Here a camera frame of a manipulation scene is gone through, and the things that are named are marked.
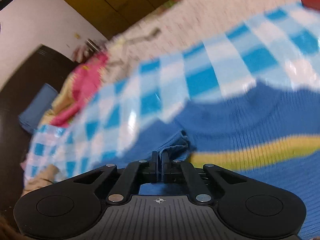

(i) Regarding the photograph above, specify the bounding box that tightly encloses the beige brown striped folded garment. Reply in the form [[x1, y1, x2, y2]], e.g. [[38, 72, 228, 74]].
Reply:
[[21, 164, 60, 197]]

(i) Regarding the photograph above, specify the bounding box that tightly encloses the blue white checkered plastic sheet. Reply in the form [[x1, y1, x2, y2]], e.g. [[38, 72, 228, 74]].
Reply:
[[24, 3, 319, 181]]

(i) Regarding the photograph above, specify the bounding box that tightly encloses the beige crumpled cloth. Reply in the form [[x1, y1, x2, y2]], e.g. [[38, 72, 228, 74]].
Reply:
[[106, 27, 162, 66]]

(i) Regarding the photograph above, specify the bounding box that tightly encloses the pink yellow floral quilt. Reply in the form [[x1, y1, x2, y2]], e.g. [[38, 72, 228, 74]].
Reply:
[[39, 52, 108, 128]]

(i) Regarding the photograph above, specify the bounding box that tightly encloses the blue pillow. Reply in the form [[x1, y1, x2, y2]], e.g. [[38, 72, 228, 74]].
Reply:
[[18, 83, 58, 134]]

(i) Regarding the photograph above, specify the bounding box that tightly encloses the white floral bed sheet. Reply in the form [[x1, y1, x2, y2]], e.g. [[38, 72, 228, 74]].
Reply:
[[103, 0, 298, 82]]

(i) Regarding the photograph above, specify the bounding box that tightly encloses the blue striped knit sweater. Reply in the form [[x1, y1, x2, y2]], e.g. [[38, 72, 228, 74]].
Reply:
[[114, 82, 319, 239]]

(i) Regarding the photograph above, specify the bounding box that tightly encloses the dark wooden headboard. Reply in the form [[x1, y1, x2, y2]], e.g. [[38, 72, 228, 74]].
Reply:
[[1, 45, 75, 217]]

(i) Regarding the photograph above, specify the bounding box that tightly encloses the red white striped cloth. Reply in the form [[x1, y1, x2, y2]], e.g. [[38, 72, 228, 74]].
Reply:
[[71, 39, 106, 64]]

